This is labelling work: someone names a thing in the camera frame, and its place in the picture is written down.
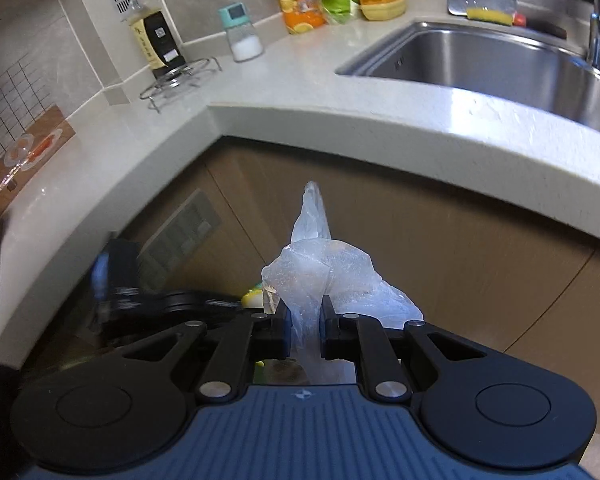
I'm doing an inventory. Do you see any metal wire trivet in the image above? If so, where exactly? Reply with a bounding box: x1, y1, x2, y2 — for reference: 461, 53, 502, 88
140, 56, 222, 111

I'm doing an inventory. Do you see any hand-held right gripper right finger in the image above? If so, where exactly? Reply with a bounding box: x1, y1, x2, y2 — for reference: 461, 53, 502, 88
320, 296, 483, 403

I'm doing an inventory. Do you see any yellow scrubber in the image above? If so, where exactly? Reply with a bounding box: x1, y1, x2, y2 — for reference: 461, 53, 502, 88
466, 6, 515, 27

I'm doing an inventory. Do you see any stainless steel sink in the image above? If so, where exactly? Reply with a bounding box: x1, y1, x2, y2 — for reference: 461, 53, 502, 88
335, 21, 600, 141

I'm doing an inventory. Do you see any teal lid salt shaker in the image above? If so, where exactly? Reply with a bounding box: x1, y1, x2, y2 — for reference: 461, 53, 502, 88
217, 2, 265, 63

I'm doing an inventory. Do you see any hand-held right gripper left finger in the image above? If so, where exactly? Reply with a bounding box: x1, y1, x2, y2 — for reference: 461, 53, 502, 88
122, 305, 293, 403

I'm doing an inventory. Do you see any wooden base cabinet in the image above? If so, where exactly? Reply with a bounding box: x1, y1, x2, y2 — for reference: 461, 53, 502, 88
20, 135, 600, 480

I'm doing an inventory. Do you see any soy sauce bottle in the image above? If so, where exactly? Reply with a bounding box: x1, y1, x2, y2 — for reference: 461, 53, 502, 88
121, 0, 187, 81

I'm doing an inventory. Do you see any cartoon kitchen wall sticker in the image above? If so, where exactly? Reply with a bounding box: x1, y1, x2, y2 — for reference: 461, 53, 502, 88
0, 7, 88, 211

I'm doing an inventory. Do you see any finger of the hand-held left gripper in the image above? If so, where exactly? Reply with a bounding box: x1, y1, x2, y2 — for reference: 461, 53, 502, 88
152, 289, 251, 323

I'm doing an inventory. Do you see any clear plastic bag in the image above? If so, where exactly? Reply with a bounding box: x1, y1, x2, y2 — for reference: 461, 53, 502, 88
261, 180, 425, 386

